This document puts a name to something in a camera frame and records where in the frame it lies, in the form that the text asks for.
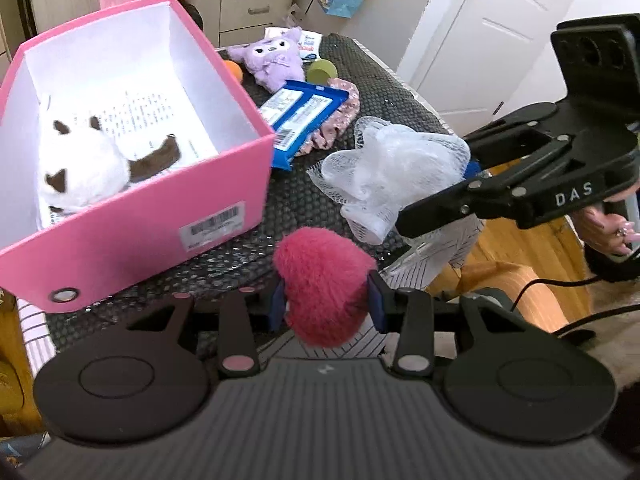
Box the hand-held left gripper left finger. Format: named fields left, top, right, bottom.
left=125, top=282, right=288, bottom=380

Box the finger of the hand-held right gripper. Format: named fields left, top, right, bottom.
left=397, top=152, right=551, bottom=239
left=462, top=102, right=575, bottom=175

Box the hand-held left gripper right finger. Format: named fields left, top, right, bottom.
left=367, top=270, right=523, bottom=377

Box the red fluffy heart plush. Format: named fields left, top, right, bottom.
left=272, top=227, right=379, bottom=349

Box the white mesh bath sponge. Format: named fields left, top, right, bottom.
left=306, top=116, right=472, bottom=245

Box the pink floral scrunchie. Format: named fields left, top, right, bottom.
left=295, top=77, right=362, bottom=157

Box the pink storage box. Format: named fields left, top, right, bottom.
left=0, top=0, right=277, bottom=314

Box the blue wipes packet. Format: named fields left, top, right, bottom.
left=256, top=80, right=351, bottom=171

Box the purple plush toy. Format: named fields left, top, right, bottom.
left=227, top=26, right=306, bottom=94

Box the person's right hand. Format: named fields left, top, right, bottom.
left=575, top=185, right=640, bottom=258

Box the white striped cloth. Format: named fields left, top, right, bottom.
left=17, top=212, right=484, bottom=378

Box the white door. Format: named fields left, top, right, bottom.
left=397, top=0, right=582, bottom=128

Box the green round sponge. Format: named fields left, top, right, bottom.
left=306, top=58, right=339, bottom=85

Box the white tissue packet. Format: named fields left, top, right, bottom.
left=265, top=26, right=324, bottom=64

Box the white and brown plush toy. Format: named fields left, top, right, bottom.
left=36, top=92, right=182, bottom=213

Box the black suitcase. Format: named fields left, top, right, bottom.
left=179, top=0, right=205, bottom=31

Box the black cable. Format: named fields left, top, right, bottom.
left=509, top=275, right=640, bottom=322

